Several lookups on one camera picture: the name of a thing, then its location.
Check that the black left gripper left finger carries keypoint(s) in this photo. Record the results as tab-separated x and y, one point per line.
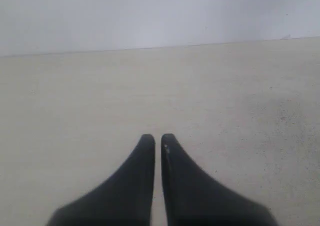
125	198

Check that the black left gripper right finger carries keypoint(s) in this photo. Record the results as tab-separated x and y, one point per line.
192	197

